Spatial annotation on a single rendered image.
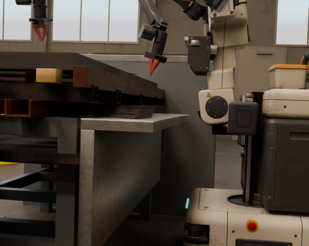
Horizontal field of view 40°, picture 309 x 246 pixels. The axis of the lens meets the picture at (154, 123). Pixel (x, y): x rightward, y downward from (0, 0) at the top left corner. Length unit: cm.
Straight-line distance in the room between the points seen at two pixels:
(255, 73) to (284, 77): 816
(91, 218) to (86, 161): 16
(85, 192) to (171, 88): 170
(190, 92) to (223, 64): 78
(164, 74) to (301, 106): 119
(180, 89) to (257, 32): 764
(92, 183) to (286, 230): 96
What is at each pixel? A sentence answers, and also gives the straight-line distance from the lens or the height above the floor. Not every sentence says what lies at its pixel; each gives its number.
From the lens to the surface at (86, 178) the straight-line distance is 119.
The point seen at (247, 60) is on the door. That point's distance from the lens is 1018.
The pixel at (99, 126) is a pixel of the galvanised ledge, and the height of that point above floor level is 66.
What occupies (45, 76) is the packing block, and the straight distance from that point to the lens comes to 124.
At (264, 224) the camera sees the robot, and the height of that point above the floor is 25.
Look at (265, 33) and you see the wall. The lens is 1036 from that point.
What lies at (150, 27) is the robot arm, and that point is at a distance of 199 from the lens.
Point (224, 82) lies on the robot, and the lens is 199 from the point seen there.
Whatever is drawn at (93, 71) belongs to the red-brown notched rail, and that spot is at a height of 82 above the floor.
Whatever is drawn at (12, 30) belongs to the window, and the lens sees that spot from 1133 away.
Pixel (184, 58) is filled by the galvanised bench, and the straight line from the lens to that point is 280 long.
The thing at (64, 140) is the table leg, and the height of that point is 61.
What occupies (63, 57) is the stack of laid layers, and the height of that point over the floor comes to 85.
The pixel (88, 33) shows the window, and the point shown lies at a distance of 1065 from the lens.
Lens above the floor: 72
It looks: 2 degrees down
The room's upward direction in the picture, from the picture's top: 2 degrees clockwise
